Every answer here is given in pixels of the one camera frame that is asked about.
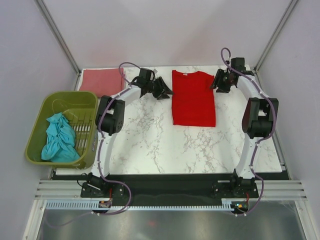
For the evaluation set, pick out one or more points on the red t shirt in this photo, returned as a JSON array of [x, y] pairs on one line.
[[193, 102]]

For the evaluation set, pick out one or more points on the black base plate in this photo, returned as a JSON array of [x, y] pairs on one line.
[[167, 190]]

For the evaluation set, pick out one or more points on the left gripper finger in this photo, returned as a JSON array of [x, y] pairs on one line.
[[163, 96], [166, 90]]

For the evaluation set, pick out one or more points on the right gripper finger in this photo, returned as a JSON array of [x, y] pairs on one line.
[[222, 89], [215, 82]]

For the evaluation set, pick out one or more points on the teal t shirt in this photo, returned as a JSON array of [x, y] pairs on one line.
[[60, 141]]

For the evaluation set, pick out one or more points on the aluminium frame post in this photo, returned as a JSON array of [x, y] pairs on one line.
[[275, 34], [57, 34]]

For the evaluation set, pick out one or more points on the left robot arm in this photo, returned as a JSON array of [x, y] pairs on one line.
[[110, 120]]

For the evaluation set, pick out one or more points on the left aluminium frame post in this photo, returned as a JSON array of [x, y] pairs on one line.
[[57, 34]]

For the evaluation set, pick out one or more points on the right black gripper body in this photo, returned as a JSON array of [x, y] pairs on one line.
[[225, 79]]

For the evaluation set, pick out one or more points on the right aluminium frame post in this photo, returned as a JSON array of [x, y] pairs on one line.
[[275, 34]]

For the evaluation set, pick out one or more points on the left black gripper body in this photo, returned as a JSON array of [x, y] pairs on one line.
[[156, 88]]

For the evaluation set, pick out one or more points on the folded pink t shirt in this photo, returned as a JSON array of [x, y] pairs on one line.
[[103, 81]]

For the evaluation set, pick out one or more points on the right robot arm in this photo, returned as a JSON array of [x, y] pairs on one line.
[[258, 121]]

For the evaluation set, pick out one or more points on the olive green laundry basket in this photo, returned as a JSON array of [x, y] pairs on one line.
[[79, 108]]

